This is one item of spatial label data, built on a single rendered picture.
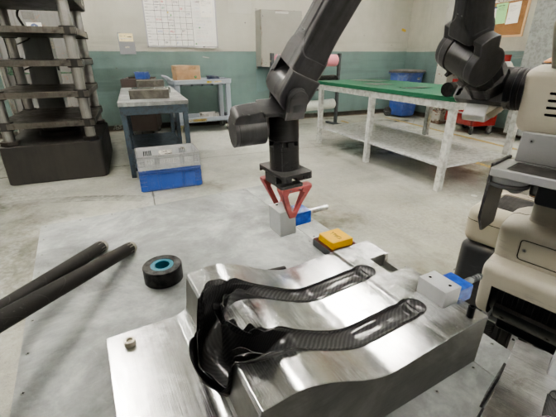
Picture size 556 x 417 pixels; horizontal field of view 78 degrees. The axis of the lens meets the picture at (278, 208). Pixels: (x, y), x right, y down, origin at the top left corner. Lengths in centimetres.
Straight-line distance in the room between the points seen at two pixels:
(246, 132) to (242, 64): 646
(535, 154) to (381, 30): 768
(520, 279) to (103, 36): 651
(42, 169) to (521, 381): 426
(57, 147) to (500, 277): 404
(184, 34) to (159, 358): 649
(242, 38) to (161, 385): 677
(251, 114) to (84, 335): 47
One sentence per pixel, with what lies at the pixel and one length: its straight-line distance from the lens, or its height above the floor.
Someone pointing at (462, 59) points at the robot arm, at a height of 123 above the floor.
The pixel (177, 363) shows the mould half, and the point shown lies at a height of 86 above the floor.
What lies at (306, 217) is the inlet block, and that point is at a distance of 72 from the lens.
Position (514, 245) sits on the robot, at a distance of 95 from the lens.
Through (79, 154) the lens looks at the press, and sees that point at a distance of 429.
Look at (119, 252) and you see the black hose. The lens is 85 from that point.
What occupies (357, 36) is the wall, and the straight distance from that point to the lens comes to 809.
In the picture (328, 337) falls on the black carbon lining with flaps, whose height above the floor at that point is 89.
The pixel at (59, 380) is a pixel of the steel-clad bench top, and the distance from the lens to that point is 66.
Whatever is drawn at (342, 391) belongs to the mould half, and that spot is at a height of 90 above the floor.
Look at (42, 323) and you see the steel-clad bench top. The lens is 78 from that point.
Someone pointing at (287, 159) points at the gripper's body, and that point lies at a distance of 65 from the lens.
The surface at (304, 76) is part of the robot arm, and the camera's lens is 59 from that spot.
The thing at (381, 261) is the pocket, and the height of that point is 88.
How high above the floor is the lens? 124
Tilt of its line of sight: 24 degrees down
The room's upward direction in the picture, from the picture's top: straight up
